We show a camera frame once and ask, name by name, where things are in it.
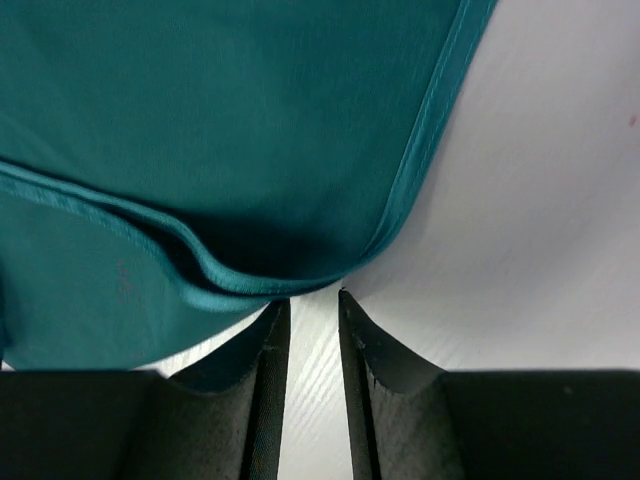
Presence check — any teal cloth napkin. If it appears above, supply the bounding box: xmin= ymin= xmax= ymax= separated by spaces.
xmin=1 ymin=1 xmax=494 ymax=370

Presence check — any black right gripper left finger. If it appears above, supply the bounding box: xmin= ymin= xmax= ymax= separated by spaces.
xmin=1 ymin=300 xmax=291 ymax=480

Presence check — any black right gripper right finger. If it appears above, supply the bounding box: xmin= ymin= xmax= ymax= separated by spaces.
xmin=338 ymin=291 xmax=639 ymax=479

